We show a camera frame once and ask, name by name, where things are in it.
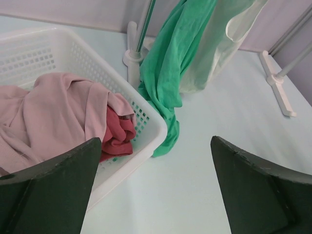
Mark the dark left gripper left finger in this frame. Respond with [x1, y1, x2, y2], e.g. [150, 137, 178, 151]
[0, 137, 101, 234]

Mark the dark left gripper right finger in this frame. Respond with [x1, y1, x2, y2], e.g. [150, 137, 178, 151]
[211, 136, 312, 234]

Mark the pink tank top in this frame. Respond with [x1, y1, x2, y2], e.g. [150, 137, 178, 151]
[0, 73, 136, 176]

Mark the green tank top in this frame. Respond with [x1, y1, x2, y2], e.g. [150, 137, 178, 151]
[138, 0, 217, 157]

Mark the red garment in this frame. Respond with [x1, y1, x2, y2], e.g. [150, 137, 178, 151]
[100, 106, 136, 162]

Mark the white plastic laundry basket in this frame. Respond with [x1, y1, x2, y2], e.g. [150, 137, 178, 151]
[0, 26, 167, 209]

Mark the white garment rack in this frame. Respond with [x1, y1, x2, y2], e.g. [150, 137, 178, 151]
[122, 0, 312, 117]

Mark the white camisole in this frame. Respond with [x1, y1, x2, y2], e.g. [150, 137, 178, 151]
[179, 0, 267, 94]

